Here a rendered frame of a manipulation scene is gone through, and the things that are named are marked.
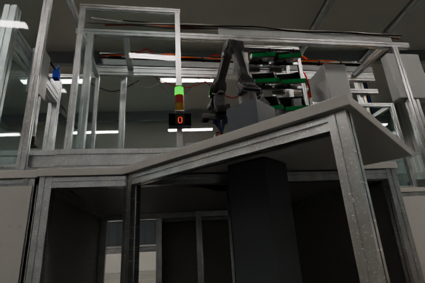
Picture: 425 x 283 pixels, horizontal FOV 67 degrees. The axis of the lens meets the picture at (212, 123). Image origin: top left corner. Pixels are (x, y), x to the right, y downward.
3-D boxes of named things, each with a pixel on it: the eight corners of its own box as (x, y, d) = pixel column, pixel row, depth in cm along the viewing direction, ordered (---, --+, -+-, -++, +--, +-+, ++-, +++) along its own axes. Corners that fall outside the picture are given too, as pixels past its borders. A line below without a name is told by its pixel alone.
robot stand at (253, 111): (261, 148, 114) (255, 97, 121) (229, 156, 122) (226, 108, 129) (281, 155, 124) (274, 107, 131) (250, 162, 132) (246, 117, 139)
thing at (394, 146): (350, 103, 74) (347, 92, 75) (117, 175, 127) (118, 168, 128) (412, 156, 124) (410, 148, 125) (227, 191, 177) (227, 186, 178)
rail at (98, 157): (266, 168, 143) (263, 144, 147) (52, 173, 129) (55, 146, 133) (262, 171, 148) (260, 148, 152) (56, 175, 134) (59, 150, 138)
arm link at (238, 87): (261, 93, 131) (260, 79, 133) (241, 91, 128) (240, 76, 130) (253, 100, 137) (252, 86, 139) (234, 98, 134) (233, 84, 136)
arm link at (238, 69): (242, 38, 152) (237, 48, 156) (228, 35, 149) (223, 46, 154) (258, 89, 133) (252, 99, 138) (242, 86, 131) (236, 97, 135)
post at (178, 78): (183, 165, 170) (179, 12, 206) (177, 165, 170) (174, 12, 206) (183, 167, 173) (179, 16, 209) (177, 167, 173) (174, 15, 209)
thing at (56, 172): (398, 168, 144) (396, 161, 145) (35, 176, 120) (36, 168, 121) (286, 208, 273) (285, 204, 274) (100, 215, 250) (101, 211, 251)
